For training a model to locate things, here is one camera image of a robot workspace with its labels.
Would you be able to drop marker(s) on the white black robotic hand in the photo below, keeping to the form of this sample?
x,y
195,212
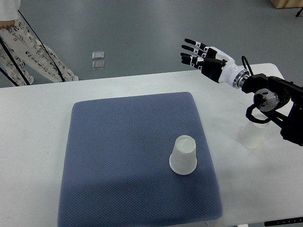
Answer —
x,y
213,63

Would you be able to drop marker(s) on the white paper cup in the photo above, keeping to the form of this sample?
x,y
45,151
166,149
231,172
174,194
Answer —
x,y
183,159
253,134

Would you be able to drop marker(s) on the wooden box corner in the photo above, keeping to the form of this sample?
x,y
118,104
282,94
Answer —
x,y
285,4

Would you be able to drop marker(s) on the black tripod leg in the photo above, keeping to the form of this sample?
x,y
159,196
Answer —
x,y
299,12

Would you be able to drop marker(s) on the white paper cup on cushion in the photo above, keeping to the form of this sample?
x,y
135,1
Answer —
x,y
183,159

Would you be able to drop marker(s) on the lower metal floor plate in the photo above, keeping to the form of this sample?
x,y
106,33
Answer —
x,y
98,65

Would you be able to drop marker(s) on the metal floor plate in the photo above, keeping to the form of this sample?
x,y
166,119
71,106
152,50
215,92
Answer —
x,y
98,65
98,55

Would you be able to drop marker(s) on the upper metal floor plate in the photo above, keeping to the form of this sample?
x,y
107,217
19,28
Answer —
x,y
98,55

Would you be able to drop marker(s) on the blue grey square cushion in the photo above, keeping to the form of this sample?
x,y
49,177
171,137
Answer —
x,y
116,169

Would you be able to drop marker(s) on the black label strip table edge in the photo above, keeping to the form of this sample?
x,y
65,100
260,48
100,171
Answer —
x,y
283,222

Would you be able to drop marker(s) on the person in patterned trousers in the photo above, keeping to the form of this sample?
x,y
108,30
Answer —
x,y
19,48

